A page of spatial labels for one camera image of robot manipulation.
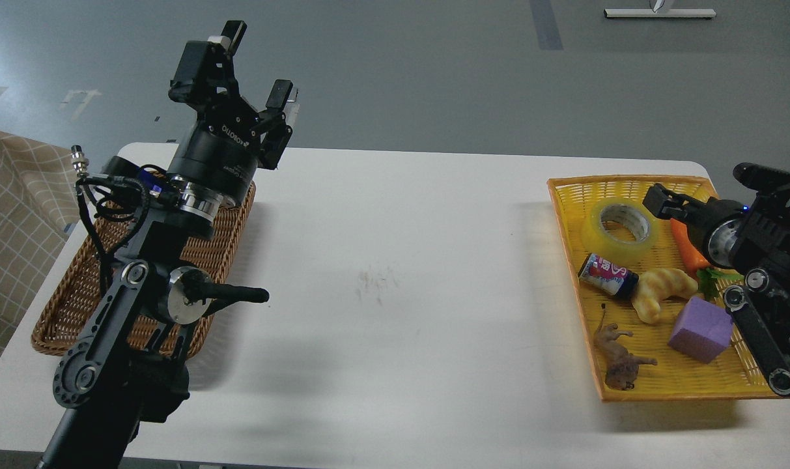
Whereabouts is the yellow plastic basket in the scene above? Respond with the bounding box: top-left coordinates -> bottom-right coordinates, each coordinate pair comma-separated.
548,175 -> 775,403

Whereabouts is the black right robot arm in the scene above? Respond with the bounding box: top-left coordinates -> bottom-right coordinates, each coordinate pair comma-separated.
643,163 -> 790,397

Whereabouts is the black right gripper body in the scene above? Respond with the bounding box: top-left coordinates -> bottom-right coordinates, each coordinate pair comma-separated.
680,198 -> 747,264

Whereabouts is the small purple drink can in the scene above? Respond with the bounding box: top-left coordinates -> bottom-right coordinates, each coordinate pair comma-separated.
577,253 -> 640,299

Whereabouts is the purple foam block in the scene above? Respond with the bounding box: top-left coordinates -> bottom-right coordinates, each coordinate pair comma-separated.
668,296 -> 733,364

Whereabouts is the yellow toy bread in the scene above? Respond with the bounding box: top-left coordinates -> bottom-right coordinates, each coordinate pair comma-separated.
630,268 -> 699,324

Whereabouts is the white furniture base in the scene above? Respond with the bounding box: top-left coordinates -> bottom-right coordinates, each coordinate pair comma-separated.
603,1 -> 717,19

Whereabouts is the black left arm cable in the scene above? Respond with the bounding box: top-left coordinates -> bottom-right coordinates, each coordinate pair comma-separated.
72,145 -> 174,287

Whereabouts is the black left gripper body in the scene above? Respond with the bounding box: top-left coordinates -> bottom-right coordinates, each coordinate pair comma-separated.
167,95 -> 266,205

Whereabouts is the brown wicker basket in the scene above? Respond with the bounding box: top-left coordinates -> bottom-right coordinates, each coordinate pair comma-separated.
29,182 -> 257,358

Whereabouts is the yellow tape roll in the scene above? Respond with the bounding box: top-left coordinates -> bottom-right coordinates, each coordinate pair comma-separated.
580,197 -> 660,265

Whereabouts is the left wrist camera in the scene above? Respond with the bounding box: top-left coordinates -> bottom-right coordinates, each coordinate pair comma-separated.
102,156 -> 175,193

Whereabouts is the brown toy lion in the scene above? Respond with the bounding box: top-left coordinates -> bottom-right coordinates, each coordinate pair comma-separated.
592,302 -> 658,391

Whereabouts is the orange toy carrot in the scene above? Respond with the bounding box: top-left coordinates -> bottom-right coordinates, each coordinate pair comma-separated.
670,219 -> 744,301

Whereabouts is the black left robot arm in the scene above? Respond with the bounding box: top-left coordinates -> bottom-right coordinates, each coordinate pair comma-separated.
38,20 -> 296,468

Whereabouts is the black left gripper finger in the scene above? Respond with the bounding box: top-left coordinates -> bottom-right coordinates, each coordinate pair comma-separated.
168,20 -> 247,105
261,79 -> 294,170

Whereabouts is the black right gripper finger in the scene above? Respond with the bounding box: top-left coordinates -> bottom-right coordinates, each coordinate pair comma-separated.
642,184 -> 701,223

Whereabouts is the beige checkered cloth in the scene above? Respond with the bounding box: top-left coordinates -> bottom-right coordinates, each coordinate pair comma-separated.
0,131 -> 79,358

